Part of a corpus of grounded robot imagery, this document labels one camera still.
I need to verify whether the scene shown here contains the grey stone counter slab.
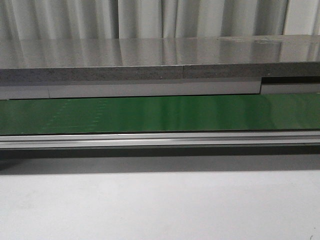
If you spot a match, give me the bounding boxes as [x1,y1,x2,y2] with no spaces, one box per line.
[0,34,320,100]

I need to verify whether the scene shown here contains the green conveyor belt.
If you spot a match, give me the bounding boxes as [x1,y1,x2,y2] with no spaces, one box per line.
[0,93,320,135]

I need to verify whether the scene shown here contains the white pleated curtain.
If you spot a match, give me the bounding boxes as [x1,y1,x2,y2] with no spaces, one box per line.
[0,0,320,40]

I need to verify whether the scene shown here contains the aluminium conveyor frame rail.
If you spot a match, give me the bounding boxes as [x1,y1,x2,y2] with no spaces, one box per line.
[0,130,320,150]

